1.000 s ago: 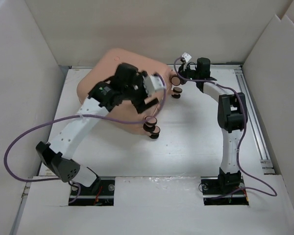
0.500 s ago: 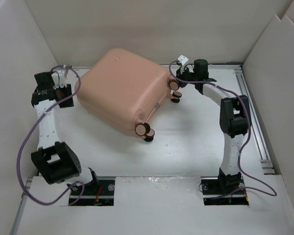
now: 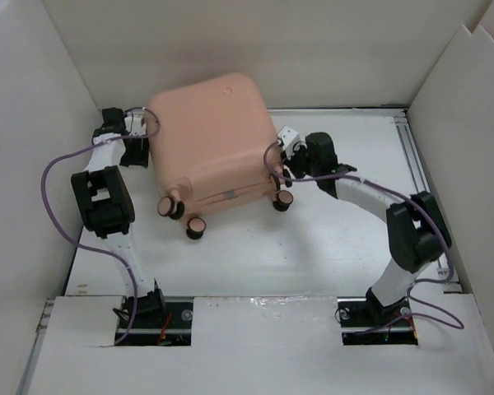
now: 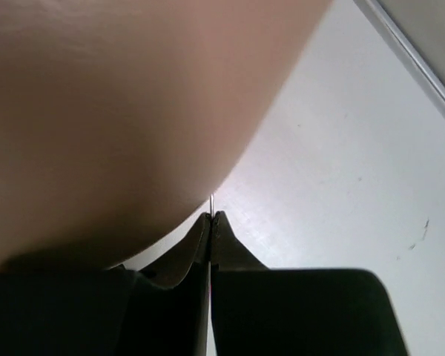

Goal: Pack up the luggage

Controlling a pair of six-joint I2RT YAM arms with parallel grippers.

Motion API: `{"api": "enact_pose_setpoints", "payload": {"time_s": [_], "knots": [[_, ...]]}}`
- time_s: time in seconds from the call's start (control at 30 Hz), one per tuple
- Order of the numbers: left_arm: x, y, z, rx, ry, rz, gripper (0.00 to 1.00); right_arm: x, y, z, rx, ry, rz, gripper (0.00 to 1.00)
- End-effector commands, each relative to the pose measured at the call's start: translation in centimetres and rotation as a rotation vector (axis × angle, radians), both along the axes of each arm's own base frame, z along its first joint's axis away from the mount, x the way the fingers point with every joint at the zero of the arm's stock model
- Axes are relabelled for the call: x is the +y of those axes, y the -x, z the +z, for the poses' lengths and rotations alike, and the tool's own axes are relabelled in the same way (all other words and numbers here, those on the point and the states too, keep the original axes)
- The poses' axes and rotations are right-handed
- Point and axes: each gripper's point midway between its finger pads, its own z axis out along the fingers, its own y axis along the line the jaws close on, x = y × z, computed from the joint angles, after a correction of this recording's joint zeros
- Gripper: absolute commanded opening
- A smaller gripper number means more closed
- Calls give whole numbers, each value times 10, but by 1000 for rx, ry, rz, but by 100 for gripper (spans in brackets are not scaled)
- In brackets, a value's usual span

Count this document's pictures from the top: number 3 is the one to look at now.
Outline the pink hard-shell suitcase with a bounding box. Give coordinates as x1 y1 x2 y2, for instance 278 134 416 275
146 72 294 240

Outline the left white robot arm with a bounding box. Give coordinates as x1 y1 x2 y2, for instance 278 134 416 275
71 107 168 328

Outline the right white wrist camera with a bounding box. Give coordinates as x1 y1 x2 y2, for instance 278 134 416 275
124 114 147 136

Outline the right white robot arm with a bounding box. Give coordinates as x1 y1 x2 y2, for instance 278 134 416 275
266 127 451 326

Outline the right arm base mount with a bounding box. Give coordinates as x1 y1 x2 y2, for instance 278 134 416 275
334 297 418 346

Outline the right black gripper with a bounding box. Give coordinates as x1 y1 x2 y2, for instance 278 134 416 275
280 142 319 180

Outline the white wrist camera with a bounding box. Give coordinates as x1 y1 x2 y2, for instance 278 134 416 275
277 126 301 160
124 114 147 136

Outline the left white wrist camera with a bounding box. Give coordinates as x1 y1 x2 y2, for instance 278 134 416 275
277 126 301 160

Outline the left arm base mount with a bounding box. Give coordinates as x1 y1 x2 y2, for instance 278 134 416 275
114 297 193 347

